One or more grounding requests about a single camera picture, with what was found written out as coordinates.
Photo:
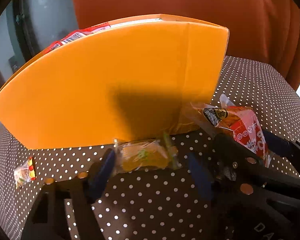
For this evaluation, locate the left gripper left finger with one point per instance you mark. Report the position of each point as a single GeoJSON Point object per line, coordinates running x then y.
{"type": "Point", "coordinates": [47, 218]}

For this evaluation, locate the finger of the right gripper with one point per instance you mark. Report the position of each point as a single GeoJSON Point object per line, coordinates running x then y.
{"type": "Point", "coordinates": [284, 148]}

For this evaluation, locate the green framed glass door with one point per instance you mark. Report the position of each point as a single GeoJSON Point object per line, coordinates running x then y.
{"type": "Point", "coordinates": [29, 26]}

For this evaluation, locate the red cartoon face snack bag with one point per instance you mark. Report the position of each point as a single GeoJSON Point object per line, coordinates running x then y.
{"type": "Point", "coordinates": [76, 34]}

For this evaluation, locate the orange curtain right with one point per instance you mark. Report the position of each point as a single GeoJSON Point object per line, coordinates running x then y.
{"type": "Point", "coordinates": [262, 30]}

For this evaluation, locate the red spicy strips clear packet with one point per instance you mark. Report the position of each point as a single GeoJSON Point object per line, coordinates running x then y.
{"type": "Point", "coordinates": [240, 122]}

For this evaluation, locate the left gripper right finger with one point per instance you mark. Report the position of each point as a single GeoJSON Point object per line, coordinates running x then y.
{"type": "Point", "coordinates": [233, 163]}

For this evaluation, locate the small clear yellow candy packet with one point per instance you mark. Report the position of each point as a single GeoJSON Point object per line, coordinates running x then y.
{"type": "Point", "coordinates": [150, 154]}

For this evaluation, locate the orange cardboard box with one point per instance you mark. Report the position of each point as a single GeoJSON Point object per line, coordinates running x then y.
{"type": "Point", "coordinates": [130, 82]}

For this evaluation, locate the small red yellow candy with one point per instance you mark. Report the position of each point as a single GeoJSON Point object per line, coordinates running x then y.
{"type": "Point", "coordinates": [24, 173]}

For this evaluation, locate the brown polka dot tablecloth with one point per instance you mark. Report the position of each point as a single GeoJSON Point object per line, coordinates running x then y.
{"type": "Point", "coordinates": [109, 147]}

